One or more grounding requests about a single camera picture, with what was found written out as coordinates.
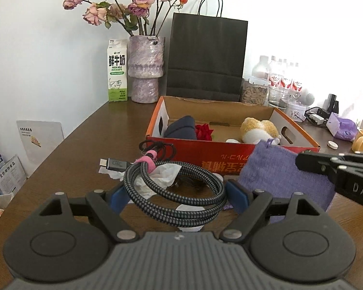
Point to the clear water bottle red label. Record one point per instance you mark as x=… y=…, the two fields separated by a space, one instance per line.
x=283 y=78
x=297 y=83
x=261 y=68
x=274 y=75
x=289 y=81

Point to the white printed tin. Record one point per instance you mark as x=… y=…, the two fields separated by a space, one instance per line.
x=295 y=110

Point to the wooden desktop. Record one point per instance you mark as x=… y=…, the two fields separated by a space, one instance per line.
x=78 y=163

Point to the purple textured vase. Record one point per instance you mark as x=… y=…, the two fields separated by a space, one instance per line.
x=146 y=66

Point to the red cardboard box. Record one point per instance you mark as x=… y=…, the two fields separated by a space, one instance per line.
x=217 y=157

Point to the white printed box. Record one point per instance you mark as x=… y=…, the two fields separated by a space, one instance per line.
x=12 y=172

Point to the white power strip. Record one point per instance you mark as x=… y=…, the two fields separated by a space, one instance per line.
x=316 y=118

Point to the yellow white plush sheep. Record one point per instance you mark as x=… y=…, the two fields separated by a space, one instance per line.
x=257 y=128

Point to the dark blue zip case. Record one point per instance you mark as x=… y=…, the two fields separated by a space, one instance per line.
x=181 y=128

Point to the clear jar of nuts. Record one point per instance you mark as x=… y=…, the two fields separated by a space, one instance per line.
x=254 y=92

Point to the trash bin with clear bag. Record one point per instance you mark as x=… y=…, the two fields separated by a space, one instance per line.
x=0 y=205

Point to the black upright device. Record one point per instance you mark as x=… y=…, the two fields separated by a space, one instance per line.
x=331 y=102

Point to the white green milk carton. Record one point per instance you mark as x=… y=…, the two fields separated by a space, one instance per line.
x=118 y=72

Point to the white round device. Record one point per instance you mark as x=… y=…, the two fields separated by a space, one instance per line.
x=307 y=99

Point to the white tissue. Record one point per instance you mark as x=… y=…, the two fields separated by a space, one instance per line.
x=163 y=173

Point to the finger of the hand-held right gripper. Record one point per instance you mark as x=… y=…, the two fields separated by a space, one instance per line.
x=313 y=163
x=357 y=158

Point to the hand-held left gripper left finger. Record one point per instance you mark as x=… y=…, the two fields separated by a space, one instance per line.
x=116 y=199

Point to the white round case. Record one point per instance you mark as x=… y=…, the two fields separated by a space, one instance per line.
x=187 y=207

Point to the clear glass cup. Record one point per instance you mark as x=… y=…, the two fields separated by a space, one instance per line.
x=278 y=98

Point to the white sign board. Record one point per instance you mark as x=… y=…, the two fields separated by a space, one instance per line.
x=40 y=142

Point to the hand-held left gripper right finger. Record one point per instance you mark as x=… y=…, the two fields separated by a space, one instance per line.
x=237 y=193

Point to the purple tissue pack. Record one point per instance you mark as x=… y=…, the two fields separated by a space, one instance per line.
x=343 y=128

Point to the black paper bag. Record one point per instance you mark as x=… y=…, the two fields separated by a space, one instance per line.
x=205 y=54

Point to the purple knit pouch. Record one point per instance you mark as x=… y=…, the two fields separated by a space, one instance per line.
x=275 y=172

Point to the red rose flower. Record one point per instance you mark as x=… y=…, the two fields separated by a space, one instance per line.
x=204 y=131

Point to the small white round lid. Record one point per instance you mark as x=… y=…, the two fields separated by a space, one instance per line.
x=332 y=145

